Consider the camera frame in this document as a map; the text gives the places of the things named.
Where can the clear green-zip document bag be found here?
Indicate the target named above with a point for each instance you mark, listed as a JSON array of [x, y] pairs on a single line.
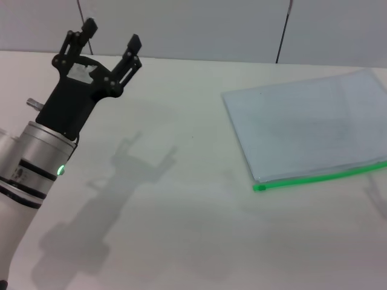
[[302, 127]]

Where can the silver connector plug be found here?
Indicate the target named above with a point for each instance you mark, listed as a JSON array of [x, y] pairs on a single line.
[[34, 103]]

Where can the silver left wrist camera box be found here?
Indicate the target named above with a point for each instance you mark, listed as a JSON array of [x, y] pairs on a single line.
[[7, 148]]

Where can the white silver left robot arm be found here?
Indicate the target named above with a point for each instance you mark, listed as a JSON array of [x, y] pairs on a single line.
[[33, 151]]

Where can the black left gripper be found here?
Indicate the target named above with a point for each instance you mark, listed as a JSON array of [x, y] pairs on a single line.
[[69, 99]]

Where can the green zip slider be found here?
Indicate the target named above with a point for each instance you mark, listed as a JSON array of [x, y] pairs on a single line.
[[259, 188]]

